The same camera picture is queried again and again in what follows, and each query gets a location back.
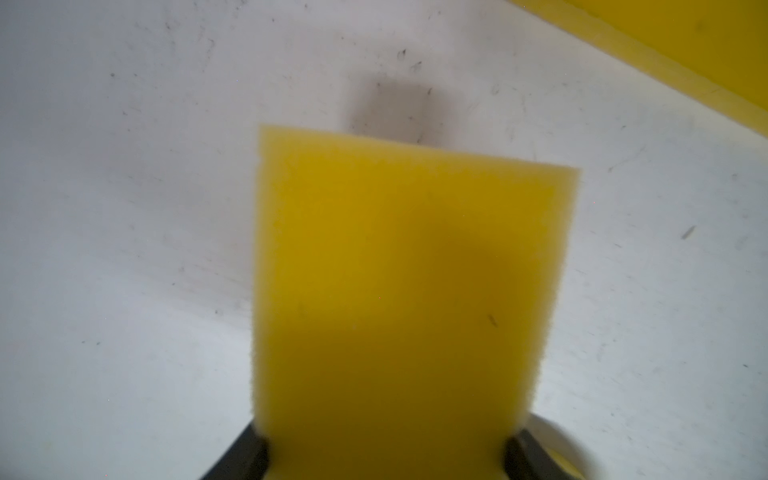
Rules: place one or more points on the yellow sponge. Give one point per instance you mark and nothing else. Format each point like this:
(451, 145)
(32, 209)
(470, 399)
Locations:
(402, 301)

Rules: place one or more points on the yellow shelf unit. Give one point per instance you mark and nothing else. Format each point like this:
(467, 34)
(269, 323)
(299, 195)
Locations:
(714, 52)

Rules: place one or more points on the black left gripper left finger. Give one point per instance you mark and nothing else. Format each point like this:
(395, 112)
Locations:
(246, 459)

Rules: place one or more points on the dark green wavy sponge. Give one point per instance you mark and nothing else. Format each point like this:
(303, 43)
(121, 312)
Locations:
(567, 467)

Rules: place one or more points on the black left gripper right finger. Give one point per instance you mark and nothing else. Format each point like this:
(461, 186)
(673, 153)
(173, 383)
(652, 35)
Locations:
(531, 459)

